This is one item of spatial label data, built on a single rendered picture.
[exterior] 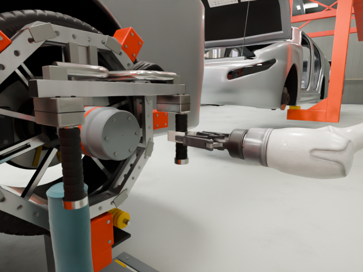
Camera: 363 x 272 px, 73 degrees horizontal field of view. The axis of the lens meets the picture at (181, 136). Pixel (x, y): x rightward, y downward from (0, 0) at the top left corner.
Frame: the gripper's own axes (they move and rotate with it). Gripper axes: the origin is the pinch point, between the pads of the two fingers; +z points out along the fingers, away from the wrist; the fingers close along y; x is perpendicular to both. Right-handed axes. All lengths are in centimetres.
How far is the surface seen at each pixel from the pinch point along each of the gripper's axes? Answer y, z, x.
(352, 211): 173, -44, -83
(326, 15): 875, 81, 244
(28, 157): -23, 46, -9
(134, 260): 21, 46, -75
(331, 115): 344, -8, -22
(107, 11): 4, 36, 41
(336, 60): 344, -6, 53
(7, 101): -27, 46, 10
